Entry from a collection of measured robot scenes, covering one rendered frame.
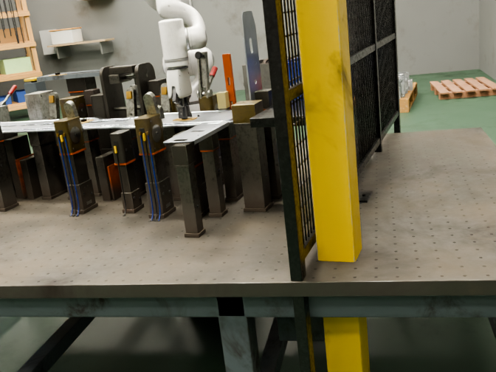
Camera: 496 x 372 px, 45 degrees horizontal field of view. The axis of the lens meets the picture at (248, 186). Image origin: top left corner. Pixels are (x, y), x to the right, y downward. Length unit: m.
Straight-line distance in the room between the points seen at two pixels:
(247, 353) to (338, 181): 0.52
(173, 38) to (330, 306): 1.04
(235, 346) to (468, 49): 9.52
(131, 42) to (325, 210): 10.23
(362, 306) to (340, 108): 0.49
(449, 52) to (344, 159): 9.37
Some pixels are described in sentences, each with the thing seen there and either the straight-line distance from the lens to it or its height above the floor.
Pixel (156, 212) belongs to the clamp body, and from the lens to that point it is 2.04.
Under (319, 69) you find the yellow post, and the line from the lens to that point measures 1.43.
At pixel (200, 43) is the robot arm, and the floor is 1.26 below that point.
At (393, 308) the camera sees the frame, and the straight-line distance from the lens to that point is 1.52.
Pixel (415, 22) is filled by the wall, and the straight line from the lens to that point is 10.70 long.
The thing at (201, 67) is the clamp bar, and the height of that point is 1.16.
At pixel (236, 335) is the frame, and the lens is 1.61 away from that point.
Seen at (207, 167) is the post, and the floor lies 0.87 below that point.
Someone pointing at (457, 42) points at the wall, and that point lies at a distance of 10.78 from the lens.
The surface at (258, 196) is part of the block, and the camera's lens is 1.96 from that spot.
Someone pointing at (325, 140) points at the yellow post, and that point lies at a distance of 1.45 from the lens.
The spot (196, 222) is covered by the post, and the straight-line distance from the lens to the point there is 1.81.
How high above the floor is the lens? 1.33
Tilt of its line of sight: 16 degrees down
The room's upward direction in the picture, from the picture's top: 7 degrees counter-clockwise
